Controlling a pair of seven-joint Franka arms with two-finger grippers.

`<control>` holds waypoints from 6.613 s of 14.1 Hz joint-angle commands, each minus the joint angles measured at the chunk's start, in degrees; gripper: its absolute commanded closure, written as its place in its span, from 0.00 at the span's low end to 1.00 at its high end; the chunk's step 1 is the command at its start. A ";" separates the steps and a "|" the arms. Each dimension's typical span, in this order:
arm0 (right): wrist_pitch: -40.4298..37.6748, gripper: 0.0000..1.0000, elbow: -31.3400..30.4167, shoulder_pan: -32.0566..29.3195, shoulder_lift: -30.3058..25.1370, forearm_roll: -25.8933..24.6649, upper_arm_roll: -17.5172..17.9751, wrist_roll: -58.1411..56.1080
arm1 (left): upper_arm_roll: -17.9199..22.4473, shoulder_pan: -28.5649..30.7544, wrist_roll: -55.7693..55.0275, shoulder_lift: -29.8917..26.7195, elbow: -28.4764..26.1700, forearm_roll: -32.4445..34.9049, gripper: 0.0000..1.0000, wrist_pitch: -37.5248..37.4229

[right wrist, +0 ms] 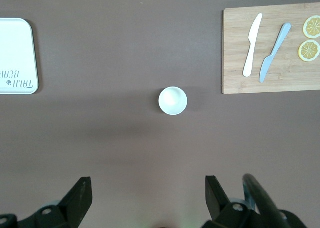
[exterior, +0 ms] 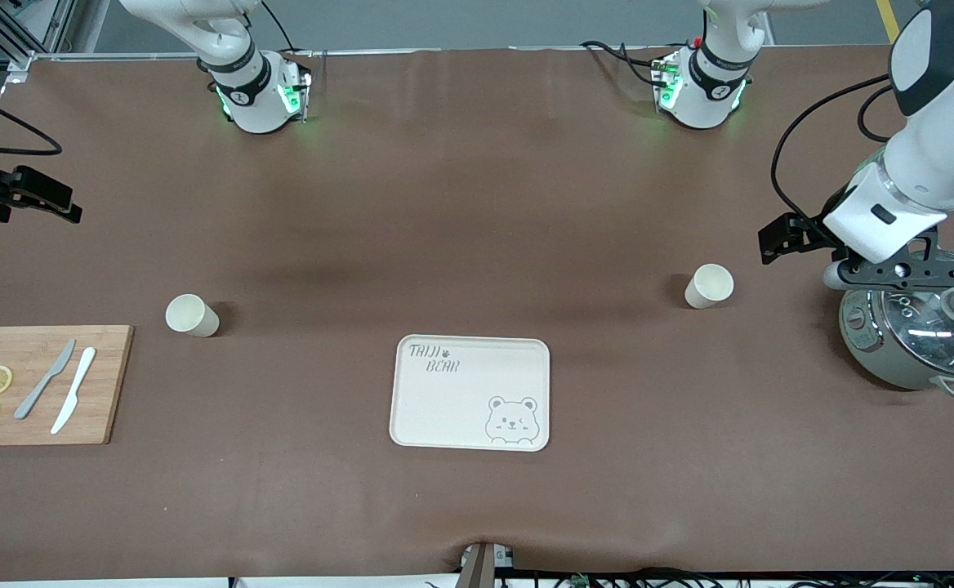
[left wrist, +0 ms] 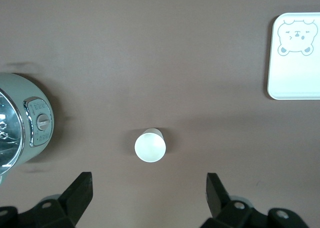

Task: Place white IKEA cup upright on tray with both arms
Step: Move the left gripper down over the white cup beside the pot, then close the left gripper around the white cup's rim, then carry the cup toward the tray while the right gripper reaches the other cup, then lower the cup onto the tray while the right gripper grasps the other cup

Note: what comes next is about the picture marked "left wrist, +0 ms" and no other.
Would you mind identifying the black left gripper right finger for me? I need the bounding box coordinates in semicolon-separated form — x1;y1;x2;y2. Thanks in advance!
199;172;309;228

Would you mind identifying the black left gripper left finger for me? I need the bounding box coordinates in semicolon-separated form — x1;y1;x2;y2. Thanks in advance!
0;172;94;228

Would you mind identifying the cream tray with bear print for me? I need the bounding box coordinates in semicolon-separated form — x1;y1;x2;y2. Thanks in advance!
263;12;320;100

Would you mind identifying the glass pot lid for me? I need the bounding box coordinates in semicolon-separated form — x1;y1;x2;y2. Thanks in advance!
0;87;25;176

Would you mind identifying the grey pot with glass lid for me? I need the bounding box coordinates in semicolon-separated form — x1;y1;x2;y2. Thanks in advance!
0;72;55;186

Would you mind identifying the brown table mat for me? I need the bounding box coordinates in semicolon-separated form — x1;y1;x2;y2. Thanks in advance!
0;0;320;228

